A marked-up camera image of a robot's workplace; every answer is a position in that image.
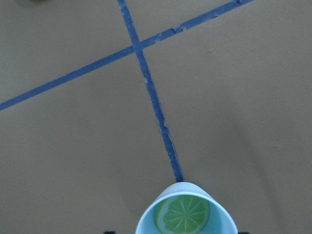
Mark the yellow lemon slice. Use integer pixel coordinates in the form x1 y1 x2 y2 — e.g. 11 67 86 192
155 195 210 234

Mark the light blue plastic cup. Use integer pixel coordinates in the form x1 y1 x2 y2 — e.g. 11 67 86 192
136 182 238 234

